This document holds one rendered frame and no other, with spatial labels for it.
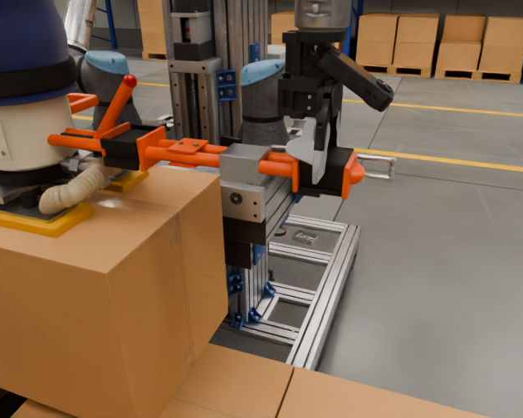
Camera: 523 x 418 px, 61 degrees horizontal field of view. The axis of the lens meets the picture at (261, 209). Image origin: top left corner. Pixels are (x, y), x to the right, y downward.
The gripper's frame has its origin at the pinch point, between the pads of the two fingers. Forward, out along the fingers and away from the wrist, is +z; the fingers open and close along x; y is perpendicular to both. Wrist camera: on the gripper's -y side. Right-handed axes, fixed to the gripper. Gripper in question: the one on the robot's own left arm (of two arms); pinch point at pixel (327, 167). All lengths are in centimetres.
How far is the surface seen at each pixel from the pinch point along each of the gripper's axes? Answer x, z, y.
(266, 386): -11, 66, 14
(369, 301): -122, 119, -2
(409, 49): -709, 74, 24
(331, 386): -16, 66, -2
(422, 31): -709, 48, 8
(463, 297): -141, 119, -47
